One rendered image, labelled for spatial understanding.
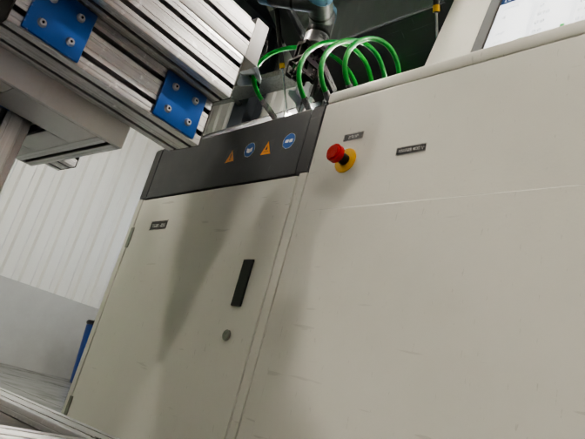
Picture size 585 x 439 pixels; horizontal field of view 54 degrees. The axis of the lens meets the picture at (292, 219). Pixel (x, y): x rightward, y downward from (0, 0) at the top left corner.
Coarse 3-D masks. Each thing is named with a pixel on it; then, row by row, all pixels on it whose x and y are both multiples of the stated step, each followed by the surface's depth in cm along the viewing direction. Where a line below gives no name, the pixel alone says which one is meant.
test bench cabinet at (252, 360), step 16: (304, 176) 118; (288, 224) 115; (288, 240) 113; (112, 272) 161; (272, 272) 112; (272, 288) 111; (272, 304) 109; (96, 320) 157; (256, 336) 108; (256, 352) 107; (80, 368) 152; (240, 400) 104; (240, 416) 103
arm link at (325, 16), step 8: (296, 0) 164; (304, 0) 163; (312, 0) 162; (320, 0) 161; (328, 0) 162; (296, 8) 166; (304, 8) 165; (312, 8) 164; (320, 8) 164; (328, 8) 165; (312, 16) 168; (320, 16) 167; (328, 16) 168
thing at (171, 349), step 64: (192, 192) 148; (256, 192) 127; (128, 256) 158; (192, 256) 135; (256, 256) 118; (128, 320) 144; (192, 320) 125; (256, 320) 110; (128, 384) 132; (192, 384) 116
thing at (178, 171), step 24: (288, 120) 130; (216, 144) 149; (240, 144) 141; (168, 168) 163; (192, 168) 153; (216, 168) 144; (240, 168) 136; (264, 168) 129; (288, 168) 123; (168, 192) 157
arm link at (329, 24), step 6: (336, 12) 175; (330, 18) 179; (312, 24) 171; (318, 24) 170; (324, 24) 171; (330, 24) 172; (306, 30) 172; (324, 30) 170; (330, 30) 172; (330, 36) 173
